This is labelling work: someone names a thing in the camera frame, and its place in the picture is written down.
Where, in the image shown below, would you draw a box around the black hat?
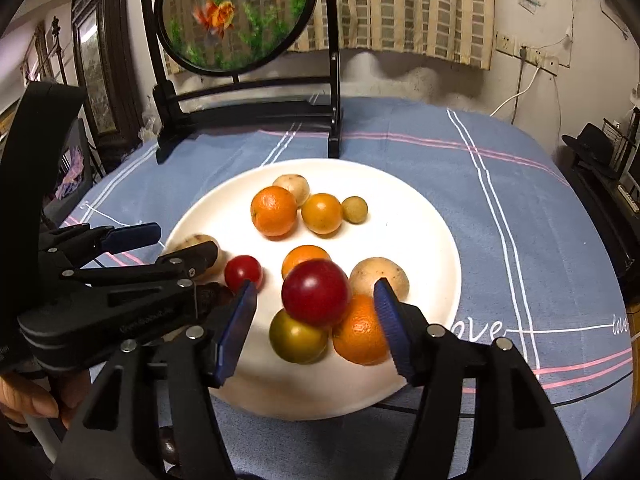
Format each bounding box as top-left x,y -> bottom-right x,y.
561,122 -> 618,178

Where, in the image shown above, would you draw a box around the white cable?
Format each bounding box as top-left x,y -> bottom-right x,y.
489,62 -> 543,123

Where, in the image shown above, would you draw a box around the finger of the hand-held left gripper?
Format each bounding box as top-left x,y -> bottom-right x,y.
40,222 -> 162,273
60,241 -> 222,308

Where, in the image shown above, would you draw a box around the person's left hand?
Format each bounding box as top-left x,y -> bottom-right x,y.
0,367 -> 93,431

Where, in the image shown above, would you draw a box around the black tv stand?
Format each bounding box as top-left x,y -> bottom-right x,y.
565,110 -> 640,291

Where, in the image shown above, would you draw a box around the clear plastic bags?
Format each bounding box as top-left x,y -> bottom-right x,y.
137,105 -> 161,143

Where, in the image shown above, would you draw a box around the small orange tangerine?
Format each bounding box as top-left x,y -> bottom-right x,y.
281,244 -> 332,281

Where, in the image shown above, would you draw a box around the spotted tan potato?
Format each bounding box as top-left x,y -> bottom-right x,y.
162,234 -> 223,281

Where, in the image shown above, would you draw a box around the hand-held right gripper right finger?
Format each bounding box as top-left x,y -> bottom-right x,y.
372,277 -> 581,480

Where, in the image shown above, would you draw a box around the red plum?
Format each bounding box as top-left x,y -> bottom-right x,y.
281,259 -> 352,327

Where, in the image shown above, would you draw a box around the white round plate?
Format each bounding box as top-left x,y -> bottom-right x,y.
160,158 -> 462,421

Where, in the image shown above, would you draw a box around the small yellow-green longan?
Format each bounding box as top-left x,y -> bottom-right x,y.
341,196 -> 369,224

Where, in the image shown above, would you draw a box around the yellow-green tomato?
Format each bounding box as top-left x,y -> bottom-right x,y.
269,308 -> 329,365

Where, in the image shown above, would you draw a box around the dark purple mangosteen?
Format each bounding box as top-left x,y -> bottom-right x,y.
159,426 -> 180,468

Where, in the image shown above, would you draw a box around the large orange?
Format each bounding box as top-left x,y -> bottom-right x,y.
332,294 -> 396,366
250,186 -> 299,237

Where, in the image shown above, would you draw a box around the red cherry tomato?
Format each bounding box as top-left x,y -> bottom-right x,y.
224,255 -> 264,291

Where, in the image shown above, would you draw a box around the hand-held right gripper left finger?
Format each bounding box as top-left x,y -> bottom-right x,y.
52,280 -> 258,480

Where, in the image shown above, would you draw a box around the purple patterned cloth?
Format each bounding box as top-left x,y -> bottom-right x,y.
55,145 -> 87,201

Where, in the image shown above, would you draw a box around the blue striped tablecloth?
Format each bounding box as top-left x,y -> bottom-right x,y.
60,95 -> 633,480

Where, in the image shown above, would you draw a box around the beige checked curtain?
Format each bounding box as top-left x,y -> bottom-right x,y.
159,0 -> 496,75

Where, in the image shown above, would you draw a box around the tan round potato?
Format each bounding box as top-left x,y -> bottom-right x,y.
348,256 -> 411,301
272,173 -> 311,208

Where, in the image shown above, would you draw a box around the round goldfish ornament black stand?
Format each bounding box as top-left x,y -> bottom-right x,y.
137,0 -> 346,165

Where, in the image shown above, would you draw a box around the yellow-orange tomato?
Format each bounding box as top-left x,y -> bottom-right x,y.
301,193 -> 344,235

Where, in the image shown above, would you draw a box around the dark brown mangosteen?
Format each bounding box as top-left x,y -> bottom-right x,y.
195,282 -> 236,321

